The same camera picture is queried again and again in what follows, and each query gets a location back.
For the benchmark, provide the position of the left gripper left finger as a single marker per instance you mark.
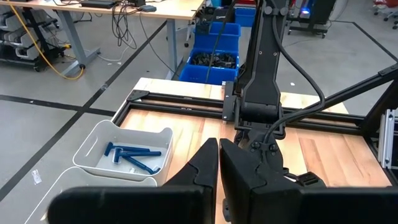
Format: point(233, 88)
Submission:
point(202, 174)

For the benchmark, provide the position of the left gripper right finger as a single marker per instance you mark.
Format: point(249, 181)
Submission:
point(248, 193)

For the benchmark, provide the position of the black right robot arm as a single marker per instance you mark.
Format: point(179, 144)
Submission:
point(261, 77)

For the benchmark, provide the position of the blue plastic tote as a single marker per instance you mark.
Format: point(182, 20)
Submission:
point(245, 18)
point(224, 40)
point(199, 74)

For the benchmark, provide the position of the black parts pile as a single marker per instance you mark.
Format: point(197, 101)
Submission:
point(214, 60)

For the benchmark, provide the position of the white plastic storage bin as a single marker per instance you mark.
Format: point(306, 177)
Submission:
point(93, 179)
point(90, 146)

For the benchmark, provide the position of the black computer tower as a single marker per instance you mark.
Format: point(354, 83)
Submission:
point(320, 15)

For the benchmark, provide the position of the wood desk with grey legs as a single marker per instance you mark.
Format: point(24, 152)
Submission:
point(174, 9)

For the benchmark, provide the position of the black laptop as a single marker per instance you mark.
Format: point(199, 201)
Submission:
point(99, 3)

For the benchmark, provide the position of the black shelf with grey devices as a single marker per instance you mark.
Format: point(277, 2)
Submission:
point(18, 34)

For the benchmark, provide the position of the silver aluminium post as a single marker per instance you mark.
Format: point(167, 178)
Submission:
point(387, 140)

